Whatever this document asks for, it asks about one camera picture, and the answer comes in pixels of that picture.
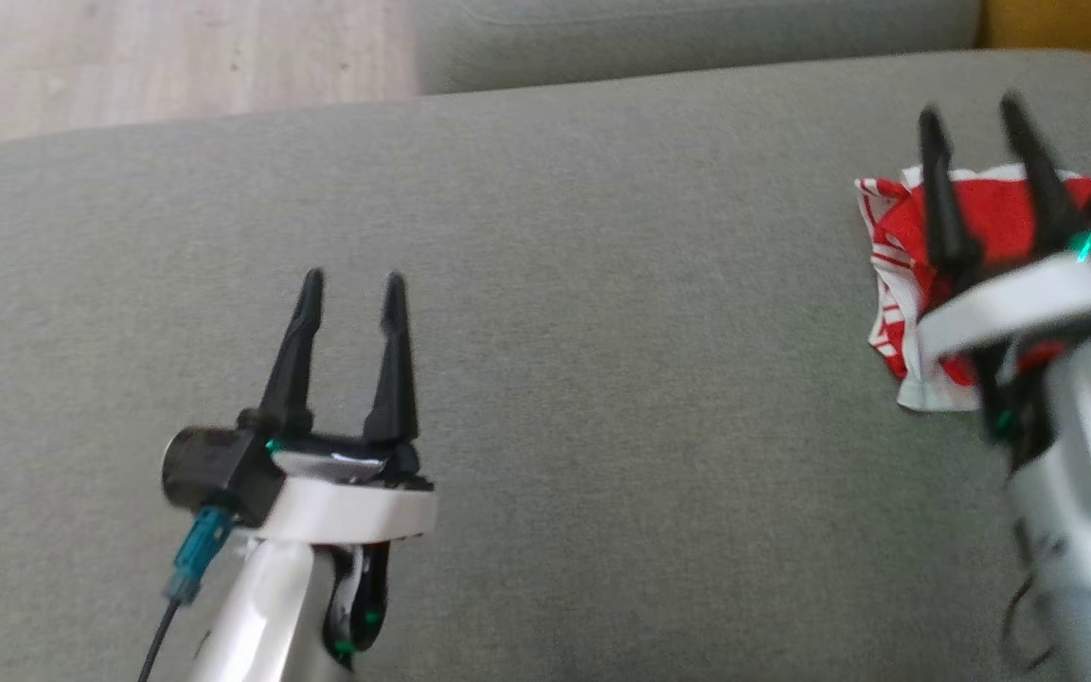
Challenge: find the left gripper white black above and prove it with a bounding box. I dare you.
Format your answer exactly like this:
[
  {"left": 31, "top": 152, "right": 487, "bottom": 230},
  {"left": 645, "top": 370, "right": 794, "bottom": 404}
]
[{"left": 257, "top": 268, "right": 439, "bottom": 546}]

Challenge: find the large grey sofa seat cushion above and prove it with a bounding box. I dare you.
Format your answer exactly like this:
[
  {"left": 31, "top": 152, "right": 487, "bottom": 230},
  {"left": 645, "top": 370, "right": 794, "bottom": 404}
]
[{"left": 0, "top": 49, "right": 1091, "bottom": 682}]

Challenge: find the red jersey with white sleeves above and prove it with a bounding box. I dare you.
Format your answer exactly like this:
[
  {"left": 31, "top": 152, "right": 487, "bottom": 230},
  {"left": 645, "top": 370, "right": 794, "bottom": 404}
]
[{"left": 853, "top": 164, "right": 1091, "bottom": 413}]

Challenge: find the yellow sofa back cushion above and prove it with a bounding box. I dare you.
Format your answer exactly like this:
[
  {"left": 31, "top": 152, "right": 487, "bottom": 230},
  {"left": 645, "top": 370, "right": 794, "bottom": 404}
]
[{"left": 979, "top": 0, "right": 1091, "bottom": 69}]

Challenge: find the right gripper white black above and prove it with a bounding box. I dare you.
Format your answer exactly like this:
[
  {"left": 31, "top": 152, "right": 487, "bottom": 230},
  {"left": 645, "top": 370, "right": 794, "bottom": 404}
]
[{"left": 915, "top": 92, "right": 1091, "bottom": 380}]

